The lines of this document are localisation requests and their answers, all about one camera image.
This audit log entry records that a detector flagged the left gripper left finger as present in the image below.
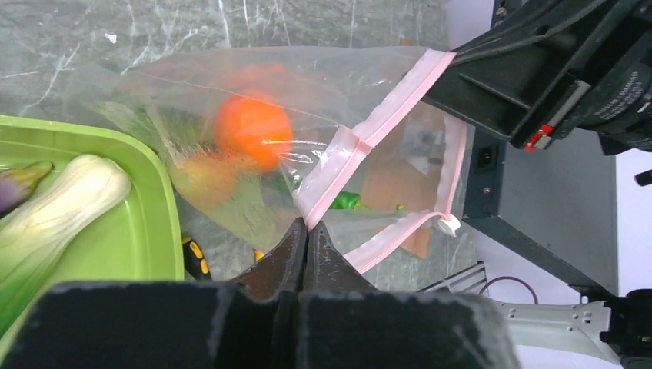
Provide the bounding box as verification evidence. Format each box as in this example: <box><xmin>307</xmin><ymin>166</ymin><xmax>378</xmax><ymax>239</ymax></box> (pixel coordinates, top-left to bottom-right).
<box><xmin>1</xmin><ymin>219</ymin><xmax>308</xmax><ymax>368</ymax></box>

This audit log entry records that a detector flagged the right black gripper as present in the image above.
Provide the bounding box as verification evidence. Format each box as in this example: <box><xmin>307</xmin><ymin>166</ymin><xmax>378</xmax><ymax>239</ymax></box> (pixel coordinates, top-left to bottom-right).
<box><xmin>424</xmin><ymin>1</ymin><xmax>651</xmax><ymax>155</ymax></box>

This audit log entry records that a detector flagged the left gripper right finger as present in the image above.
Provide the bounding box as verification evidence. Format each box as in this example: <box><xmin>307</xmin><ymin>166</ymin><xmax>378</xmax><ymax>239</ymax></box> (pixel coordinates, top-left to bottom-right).
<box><xmin>295</xmin><ymin>223</ymin><xmax>520</xmax><ymax>368</ymax></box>

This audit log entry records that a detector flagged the clear zip top bag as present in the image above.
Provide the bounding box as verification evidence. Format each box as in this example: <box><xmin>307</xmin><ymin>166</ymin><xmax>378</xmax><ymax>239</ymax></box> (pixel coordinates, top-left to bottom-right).
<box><xmin>64</xmin><ymin>46</ymin><xmax>469</xmax><ymax>290</ymax></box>

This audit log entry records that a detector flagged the orange fruit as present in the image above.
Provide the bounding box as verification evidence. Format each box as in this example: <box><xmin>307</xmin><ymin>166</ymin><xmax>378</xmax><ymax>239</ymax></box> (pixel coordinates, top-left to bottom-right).
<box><xmin>214</xmin><ymin>94</ymin><xmax>294</xmax><ymax>172</ymax></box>

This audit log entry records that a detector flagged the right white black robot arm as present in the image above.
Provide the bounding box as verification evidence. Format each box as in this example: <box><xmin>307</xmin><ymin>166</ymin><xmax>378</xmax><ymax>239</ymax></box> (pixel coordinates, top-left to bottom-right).
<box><xmin>424</xmin><ymin>1</ymin><xmax>651</xmax><ymax>368</ymax></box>

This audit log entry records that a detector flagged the black yellow screwdriver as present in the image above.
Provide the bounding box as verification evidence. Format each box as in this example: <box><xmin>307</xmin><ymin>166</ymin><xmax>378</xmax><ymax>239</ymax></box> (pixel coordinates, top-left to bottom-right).
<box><xmin>181</xmin><ymin>237</ymin><xmax>212</xmax><ymax>281</ymax></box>

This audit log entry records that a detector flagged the large dark grey box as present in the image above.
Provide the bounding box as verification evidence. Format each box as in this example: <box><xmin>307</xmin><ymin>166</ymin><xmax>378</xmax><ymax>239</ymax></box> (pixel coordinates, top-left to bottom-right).
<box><xmin>463</xmin><ymin>131</ymin><xmax>618</xmax><ymax>300</ymax></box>

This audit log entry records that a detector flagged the green plastic tray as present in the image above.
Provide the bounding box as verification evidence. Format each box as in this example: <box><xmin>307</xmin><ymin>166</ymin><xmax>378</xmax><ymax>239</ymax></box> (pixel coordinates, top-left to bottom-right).
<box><xmin>1</xmin><ymin>116</ymin><xmax>184</xmax><ymax>355</ymax></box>

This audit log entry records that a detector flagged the brown wooden board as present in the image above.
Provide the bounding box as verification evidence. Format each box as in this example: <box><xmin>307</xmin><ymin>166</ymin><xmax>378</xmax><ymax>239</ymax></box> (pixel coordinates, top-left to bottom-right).
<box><xmin>358</xmin><ymin>119</ymin><xmax>444</xmax><ymax>261</ymax></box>

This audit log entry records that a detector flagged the green bok choy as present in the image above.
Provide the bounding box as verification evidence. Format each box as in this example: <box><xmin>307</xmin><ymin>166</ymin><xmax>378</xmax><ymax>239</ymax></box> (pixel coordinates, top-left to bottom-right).
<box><xmin>1</xmin><ymin>154</ymin><xmax>131</xmax><ymax>333</ymax></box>

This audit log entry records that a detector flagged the purple eggplant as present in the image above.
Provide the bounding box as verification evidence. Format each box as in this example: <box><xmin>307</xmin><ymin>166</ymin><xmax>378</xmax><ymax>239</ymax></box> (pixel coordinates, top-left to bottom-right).
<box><xmin>1</xmin><ymin>161</ymin><xmax>54</xmax><ymax>218</ymax></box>

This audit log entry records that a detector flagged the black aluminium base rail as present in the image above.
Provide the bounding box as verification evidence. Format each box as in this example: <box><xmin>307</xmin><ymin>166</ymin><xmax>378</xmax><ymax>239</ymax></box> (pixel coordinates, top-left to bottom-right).
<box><xmin>419</xmin><ymin>261</ymin><xmax>487</xmax><ymax>294</ymax></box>

